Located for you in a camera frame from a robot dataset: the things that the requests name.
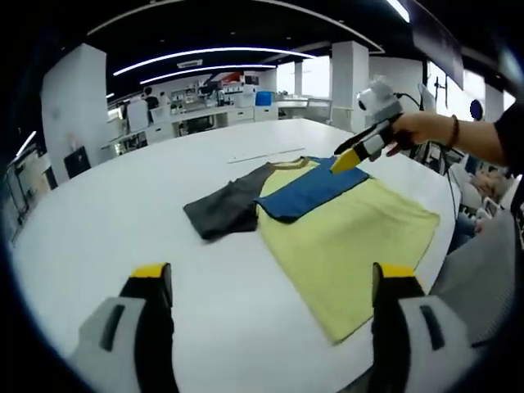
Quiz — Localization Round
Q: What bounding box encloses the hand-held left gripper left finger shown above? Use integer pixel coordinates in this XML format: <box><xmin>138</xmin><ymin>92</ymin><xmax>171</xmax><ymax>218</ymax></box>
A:
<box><xmin>71</xmin><ymin>261</ymin><xmax>179</xmax><ymax>393</ymax></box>

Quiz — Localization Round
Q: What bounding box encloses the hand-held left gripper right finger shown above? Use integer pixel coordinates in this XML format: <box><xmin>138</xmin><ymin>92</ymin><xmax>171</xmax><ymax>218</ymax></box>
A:
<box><xmin>370</xmin><ymin>262</ymin><xmax>476</xmax><ymax>393</ymax></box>

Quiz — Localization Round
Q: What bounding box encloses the yellow blue grey garment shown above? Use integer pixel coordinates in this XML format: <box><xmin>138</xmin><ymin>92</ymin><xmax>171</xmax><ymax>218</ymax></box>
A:
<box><xmin>183</xmin><ymin>156</ymin><xmax>441</xmax><ymax>345</ymax></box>

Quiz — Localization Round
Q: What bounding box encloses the person's right hand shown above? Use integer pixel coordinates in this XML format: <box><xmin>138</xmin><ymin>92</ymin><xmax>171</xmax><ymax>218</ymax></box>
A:
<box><xmin>384</xmin><ymin>112</ymin><xmax>455</xmax><ymax>159</ymax></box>

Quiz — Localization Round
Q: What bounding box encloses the white square pillar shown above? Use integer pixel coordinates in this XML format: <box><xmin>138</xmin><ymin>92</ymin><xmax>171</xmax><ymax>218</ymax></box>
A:
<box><xmin>330</xmin><ymin>40</ymin><xmax>370</xmax><ymax>128</ymax></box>
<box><xmin>40</xmin><ymin>43</ymin><xmax>110</xmax><ymax>183</ymax></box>

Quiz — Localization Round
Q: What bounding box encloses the bright window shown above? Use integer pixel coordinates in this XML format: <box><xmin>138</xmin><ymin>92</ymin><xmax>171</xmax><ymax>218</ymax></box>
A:
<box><xmin>276</xmin><ymin>55</ymin><xmax>332</xmax><ymax>99</ymax></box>

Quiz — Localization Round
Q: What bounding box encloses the black hanging panel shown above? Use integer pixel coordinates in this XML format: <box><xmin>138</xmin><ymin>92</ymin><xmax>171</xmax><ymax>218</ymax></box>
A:
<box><xmin>411</xmin><ymin>0</ymin><xmax>466</xmax><ymax>89</ymax></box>

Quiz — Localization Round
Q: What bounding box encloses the white lab counter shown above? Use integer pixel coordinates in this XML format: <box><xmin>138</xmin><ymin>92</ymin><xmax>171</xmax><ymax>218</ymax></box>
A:
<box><xmin>108</xmin><ymin>96</ymin><xmax>332</xmax><ymax>148</ymax></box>

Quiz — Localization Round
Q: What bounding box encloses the black box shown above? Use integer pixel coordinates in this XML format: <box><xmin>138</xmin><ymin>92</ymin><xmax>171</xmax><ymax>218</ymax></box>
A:
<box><xmin>63</xmin><ymin>145</ymin><xmax>92</xmax><ymax>180</ymax></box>

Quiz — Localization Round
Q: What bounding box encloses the black cable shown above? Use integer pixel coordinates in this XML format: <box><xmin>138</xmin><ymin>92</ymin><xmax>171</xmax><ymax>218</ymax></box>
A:
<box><xmin>395</xmin><ymin>92</ymin><xmax>429</xmax><ymax>111</ymax></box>

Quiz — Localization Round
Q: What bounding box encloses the dark bead bracelet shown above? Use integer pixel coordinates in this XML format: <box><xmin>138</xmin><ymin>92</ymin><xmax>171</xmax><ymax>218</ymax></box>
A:
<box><xmin>445</xmin><ymin>114</ymin><xmax>461</xmax><ymax>151</ymax></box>

